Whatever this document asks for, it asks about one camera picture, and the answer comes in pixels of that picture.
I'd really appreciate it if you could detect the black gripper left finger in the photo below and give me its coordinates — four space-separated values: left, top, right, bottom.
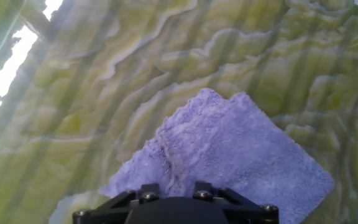
72 183 160 224

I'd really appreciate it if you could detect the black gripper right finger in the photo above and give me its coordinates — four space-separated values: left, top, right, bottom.
193 182 280 224

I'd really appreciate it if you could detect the green marble pattern mat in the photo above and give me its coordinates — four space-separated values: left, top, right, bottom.
0 0 358 224

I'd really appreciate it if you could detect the purple microfibre cloth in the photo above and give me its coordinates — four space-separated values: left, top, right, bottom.
98 88 336 224

